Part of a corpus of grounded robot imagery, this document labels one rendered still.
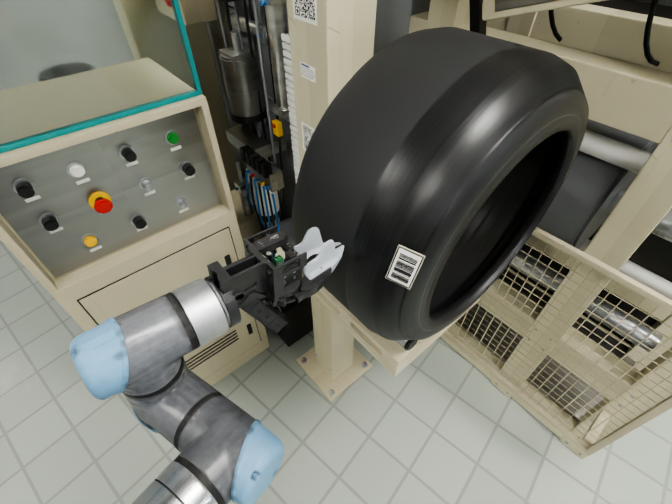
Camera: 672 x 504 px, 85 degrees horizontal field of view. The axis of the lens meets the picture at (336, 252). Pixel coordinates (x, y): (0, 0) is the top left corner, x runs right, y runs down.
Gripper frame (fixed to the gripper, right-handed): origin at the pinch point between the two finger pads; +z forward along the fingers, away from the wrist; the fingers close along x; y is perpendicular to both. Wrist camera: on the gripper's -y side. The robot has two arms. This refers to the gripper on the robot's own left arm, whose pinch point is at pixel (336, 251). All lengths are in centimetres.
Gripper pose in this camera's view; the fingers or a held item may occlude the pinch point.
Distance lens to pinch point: 57.8
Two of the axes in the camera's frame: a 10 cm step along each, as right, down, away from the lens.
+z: 7.6, -4.0, 5.2
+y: 0.8, -7.3, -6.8
